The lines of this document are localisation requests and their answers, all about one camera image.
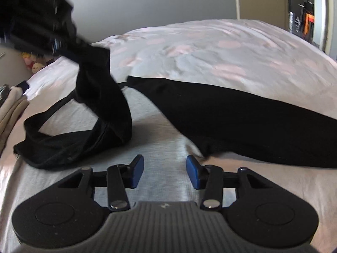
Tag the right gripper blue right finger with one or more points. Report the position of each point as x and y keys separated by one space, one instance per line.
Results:
x=208 y=178

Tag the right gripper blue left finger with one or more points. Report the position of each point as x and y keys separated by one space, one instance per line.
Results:
x=121 y=177

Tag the grey black raglan shirt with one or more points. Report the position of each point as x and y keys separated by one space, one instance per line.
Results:
x=224 y=120

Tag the stack of folded clothes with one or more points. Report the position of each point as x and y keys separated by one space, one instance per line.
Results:
x=13 y=104

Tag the plush toy column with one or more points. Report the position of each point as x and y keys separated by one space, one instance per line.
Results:
x=33 y=62

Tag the pink dotted bed sheet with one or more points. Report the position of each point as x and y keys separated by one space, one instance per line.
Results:
x=250 y=56

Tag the beige bedroom door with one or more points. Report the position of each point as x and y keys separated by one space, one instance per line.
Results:
x=274 y=12

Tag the orange chair in hallway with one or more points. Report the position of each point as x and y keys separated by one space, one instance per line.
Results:
x=309 y=20

